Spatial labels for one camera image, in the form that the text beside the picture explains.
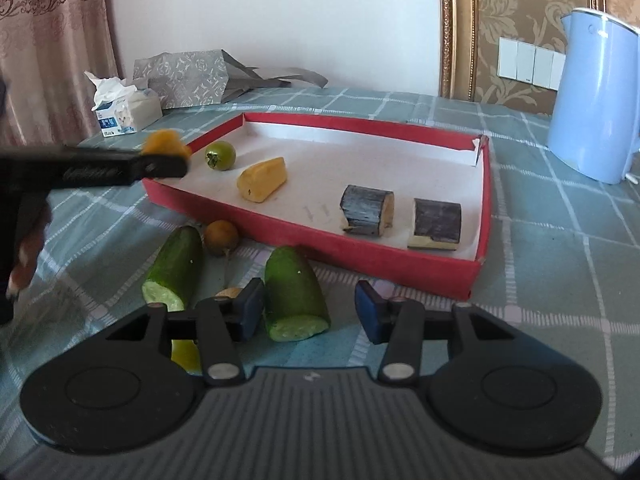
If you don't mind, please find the orange vegetable chunk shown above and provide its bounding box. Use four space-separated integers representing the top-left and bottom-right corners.
140 129 192 161

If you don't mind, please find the grey patterned gift bag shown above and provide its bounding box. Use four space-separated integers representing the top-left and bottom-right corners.
132 50 328 110

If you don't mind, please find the green checked tablecloth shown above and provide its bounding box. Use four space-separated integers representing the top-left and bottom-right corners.
0 86 640 480

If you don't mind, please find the person's left hand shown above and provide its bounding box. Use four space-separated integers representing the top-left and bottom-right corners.
6 202 52 302

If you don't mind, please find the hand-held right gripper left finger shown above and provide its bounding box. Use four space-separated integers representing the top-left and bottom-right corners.
95 277 266 387

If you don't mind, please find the yellow vegetable chunk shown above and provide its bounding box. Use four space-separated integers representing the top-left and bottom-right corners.
236 156 289 204

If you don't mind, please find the white wall switch panel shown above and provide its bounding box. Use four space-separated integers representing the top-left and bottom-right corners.
498 36 567 92

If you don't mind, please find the yellow green fruit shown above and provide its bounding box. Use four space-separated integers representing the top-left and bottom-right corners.
171 340 202 375

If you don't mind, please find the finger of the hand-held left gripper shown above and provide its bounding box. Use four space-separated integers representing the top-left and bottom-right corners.
62 146 190 187

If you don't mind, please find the red shallow cardboard box tray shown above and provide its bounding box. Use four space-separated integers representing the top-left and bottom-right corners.
141 111 491 302

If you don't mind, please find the soft tissue pack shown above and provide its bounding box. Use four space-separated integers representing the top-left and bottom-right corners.
84 71 163 138

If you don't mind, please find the green tomato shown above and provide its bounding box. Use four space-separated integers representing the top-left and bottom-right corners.
204 141 237 172

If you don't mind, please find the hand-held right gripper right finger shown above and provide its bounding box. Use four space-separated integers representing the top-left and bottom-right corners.
354 280 531 386

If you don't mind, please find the dark purple eggplant piece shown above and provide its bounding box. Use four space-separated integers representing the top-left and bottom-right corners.
407 198 462 252
340 185 395 237

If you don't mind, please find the light blue electric kettle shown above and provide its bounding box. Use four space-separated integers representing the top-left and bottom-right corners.
546 8 640 185

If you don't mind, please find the green cucumber piece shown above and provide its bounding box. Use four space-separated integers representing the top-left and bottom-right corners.
141 225 204 312
264 245 332 343

